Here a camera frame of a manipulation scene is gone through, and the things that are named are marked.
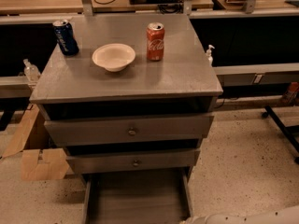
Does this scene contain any grey bottom drawer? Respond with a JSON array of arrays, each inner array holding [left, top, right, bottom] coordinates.
[[82, 168, 193, 224]]

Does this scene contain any grey drawer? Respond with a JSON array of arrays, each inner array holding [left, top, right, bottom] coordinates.
[[66, 148, 199, 174], [45, 114, 213, 147], [82, 168, 193, 224]]

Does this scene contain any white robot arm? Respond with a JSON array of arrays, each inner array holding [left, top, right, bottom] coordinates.
[[179, 206, 299, 224]]

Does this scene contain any grey wooden drawer cabinet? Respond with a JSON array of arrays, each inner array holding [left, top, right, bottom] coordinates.
[[29, 13, 224, 224]]

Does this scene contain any grey middle drawer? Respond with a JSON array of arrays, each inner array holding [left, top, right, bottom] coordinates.
[[66, 148, 199, 174]]

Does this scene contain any grey top drawer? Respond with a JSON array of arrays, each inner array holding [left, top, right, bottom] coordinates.
[[45, 114, 213, 147]]

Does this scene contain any white bowl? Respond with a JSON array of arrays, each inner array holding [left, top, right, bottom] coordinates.
[[92, 43, 135, 72]]

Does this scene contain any red Coca-Cola can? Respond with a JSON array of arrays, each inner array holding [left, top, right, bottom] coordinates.
[[147, 22, 164, 61]]

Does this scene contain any white pump bottle right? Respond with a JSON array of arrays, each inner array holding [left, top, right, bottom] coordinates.
[[206, 45, 215, 65]]

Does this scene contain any dark blue soda can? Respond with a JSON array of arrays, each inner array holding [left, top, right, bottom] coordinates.
[[53, 20, 79, 56]]

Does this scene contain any brown cardboard box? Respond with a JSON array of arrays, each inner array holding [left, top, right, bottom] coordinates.
[[2, 105, 69, 181]]

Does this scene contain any clear sanitizer bottle left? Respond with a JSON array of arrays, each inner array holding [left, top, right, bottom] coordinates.
[[23, 59, 41, 82]]

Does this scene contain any black chair leg base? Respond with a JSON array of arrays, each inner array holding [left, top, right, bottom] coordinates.
[[262, 105, 299, 153]]

